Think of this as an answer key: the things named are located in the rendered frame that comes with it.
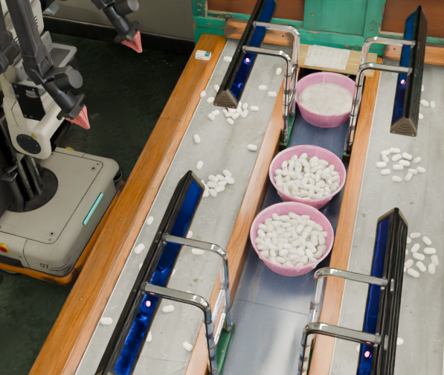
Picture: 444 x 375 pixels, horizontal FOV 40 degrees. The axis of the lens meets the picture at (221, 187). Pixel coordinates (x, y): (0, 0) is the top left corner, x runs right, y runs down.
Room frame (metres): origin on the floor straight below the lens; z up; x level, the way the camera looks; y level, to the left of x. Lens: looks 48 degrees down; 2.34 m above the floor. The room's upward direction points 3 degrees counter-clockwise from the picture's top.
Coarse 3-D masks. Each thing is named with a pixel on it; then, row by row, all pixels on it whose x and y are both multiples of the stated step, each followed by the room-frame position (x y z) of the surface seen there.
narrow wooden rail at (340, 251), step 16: (368, 80) 1.94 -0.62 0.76; (368, 96) 1.84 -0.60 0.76; (368, 112) 1.74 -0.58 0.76; (368, 128) 1.66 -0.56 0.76; (352, 160) 1.50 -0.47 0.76; (352, 176) 1.42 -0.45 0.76; (352, 192) 1.35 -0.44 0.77; (352, 208) 1.28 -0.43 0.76; (352, 224) 1.21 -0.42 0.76; (336, 240) 1.15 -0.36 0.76; (336, 256) 1.09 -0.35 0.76; (336, 288) 0.97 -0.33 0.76; (336, 304) 0.92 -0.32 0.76; (320, 320) 0.87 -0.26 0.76; (336, 320) 0.87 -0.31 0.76; (320, 336) 0.82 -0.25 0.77; (320, 352) 0.77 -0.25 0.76; (320, 368) 0.72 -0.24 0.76
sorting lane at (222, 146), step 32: (224, 64) 2.13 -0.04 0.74; (256, 64) 2.12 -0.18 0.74; (256, 96) 1.91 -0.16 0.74; (192, 128) 1.74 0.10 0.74; (224, 128) 1.73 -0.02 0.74; (256, 128) 1.72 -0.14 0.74; (192, 160) 1.56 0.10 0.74; (224, 160) 1.56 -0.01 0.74; (160, 192) 1.42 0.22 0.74; (224, 192) 1.40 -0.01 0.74; (192, 224) 1.27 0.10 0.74; (224, 224) 1.26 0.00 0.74; (192, 256) 1.14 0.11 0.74; (128, 288) 1.03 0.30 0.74; (192, 288) 1.02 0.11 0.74; (160, 320) 0.91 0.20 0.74; (192, 320) 0.91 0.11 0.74; (96, 352) 0.82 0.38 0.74; (160, 352) 0.81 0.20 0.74
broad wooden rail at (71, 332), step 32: (192, 64) 2.11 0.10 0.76; (192, 96) 1.90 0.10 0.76; (160, 128) 1.72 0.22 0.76; (160, 160) 1.55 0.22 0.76; (128, 192) 1.40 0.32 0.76; (128, 224) 1.26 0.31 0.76; (96, 256) 1.14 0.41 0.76; (128, 256) 1.15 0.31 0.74; (96, 288) 1.02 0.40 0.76; (64, 320) 0.92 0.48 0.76; (96, 320) 0.92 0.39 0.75; (64, 352) 0.81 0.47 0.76
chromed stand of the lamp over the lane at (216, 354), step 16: (176, 240) 0.92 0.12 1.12; (192, 240) 0.91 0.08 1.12; (224, 256) 0.88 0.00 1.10; (224, 272) 0.88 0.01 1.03; (144, 288) 0.78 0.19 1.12; (160, 288) 0.78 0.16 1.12; (224, 288) 0.87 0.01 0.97; (192, 304) 0.74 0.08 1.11; (208, 304) 0.74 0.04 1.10; (224, 304) 0.88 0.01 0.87; (208, 320) 0.73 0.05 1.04; (224, 320) 0.84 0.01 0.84; (208, 336) 0.73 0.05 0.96; (224, 336) 0.86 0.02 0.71; (208, 352) 0.73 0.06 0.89; (224, 352) 0.81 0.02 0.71
